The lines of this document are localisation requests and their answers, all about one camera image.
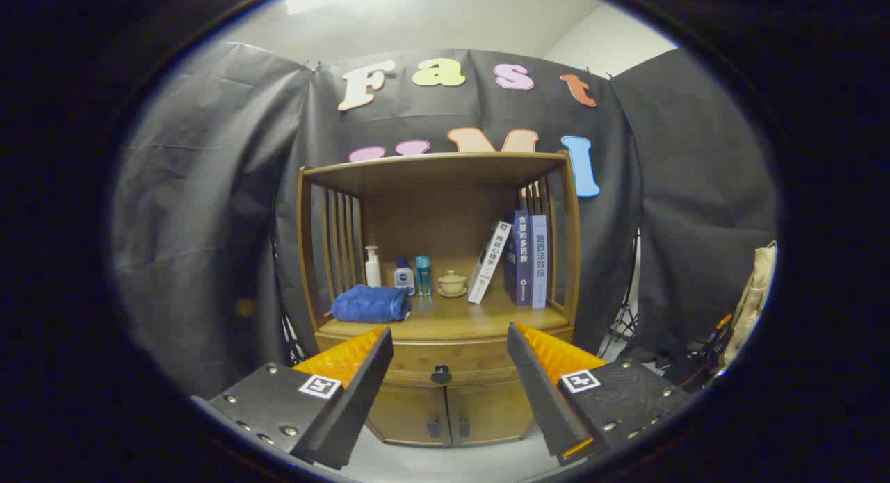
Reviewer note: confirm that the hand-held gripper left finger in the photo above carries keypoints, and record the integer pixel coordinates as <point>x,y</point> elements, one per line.
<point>361,399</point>

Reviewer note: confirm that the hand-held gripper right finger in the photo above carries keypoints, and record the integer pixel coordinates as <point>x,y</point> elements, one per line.
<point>539,399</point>

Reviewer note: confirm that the black round drawer knob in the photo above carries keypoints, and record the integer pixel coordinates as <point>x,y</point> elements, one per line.
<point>441,375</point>

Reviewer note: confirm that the wooden drawer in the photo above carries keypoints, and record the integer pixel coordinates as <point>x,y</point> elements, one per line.
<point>445,354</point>

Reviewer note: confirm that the wooden cabinet door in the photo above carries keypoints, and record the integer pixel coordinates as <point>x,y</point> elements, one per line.
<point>410,413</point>
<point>490,410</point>

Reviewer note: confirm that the wooden countertop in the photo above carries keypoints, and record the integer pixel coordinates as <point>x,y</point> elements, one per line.
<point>452,316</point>

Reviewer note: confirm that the wooden cabinet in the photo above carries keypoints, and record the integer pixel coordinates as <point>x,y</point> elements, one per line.
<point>445,219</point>

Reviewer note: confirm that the blue rolled towel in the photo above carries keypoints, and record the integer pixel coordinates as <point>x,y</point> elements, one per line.
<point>368,304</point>

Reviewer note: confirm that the white pump bottle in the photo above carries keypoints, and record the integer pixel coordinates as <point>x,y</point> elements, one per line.
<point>373,274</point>

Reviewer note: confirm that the white bottle with blue cap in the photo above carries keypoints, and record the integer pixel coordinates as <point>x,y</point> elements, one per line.
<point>404,280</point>

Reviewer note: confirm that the clear blue bottle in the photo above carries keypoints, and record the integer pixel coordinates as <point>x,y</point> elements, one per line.
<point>423,278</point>

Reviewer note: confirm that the pale grey-blue book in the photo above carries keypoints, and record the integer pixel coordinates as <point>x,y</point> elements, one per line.
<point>539,260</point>

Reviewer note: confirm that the dark blue book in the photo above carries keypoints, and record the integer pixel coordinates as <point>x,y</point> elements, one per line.
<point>521,260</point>

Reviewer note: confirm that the white book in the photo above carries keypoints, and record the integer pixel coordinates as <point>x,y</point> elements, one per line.
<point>489,264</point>

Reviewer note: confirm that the beige ceramic lidded cup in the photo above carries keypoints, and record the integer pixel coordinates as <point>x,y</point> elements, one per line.
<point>452,283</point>

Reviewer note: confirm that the orange and black tool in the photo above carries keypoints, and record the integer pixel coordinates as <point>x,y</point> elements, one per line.
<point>723,322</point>

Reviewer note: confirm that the beige cloth bag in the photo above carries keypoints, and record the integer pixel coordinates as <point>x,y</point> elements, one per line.
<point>754,295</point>

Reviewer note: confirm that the black backdrop cloth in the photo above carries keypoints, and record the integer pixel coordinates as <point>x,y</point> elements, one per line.
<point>208,191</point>

